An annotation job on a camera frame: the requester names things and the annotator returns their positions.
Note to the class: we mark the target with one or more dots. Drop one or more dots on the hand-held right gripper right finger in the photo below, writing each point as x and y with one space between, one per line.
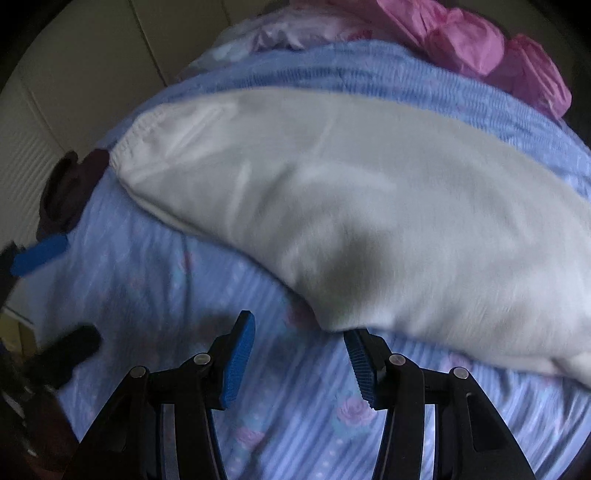
362 369

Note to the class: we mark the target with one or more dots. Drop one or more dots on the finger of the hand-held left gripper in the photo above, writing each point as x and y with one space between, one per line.
69 350
40 255

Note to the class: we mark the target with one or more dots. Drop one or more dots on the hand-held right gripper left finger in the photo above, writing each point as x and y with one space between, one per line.
239 357

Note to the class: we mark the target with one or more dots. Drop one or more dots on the white pants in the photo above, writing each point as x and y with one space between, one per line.
351 221

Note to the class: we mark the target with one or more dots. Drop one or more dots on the dark cloth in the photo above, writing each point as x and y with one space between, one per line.
69 189

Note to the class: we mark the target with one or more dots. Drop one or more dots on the blue striped floral bed sheet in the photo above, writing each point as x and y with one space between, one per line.
152 286

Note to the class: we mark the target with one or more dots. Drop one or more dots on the beige wardrobe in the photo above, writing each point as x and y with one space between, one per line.
92 60

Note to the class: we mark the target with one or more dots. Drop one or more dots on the lavender floral cloth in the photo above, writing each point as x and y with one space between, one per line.
286 32

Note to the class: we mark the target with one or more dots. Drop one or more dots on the pink blanket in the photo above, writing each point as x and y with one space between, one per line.
461 41

